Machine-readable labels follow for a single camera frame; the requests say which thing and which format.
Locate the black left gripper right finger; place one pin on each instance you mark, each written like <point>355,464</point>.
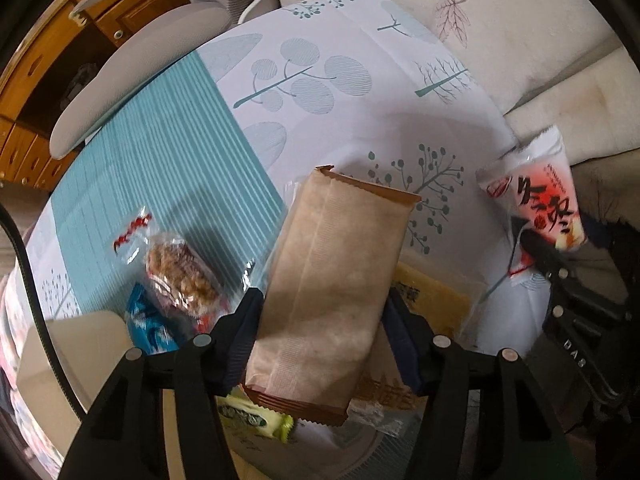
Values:
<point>486,412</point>

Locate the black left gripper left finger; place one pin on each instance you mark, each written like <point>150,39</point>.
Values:
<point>156,417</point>

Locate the blue candy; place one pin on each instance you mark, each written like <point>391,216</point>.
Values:
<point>148,329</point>

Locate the green snack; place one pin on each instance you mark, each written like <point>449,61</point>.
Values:
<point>237,411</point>

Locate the red white jujube packet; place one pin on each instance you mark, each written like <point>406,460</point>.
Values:
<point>535,186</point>

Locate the cream cake packet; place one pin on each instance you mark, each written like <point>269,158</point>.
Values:
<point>434,302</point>

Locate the nut bar clear wrapper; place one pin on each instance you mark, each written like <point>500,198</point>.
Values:
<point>182,280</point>

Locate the brown wafer biscuit pack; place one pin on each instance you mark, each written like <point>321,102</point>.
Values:
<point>329,278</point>

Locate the floral pink quilt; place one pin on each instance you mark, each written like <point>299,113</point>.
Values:
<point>14,328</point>

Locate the teal white patterned tablecloth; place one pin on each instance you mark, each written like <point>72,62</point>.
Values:
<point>215,144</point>

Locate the cream leaf-print curtain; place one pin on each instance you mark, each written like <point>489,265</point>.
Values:
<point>545,62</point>

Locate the wooden desk with drawers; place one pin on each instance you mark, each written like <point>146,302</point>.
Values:
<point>59,51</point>

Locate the grey office chair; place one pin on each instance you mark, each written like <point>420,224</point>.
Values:
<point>147,53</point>

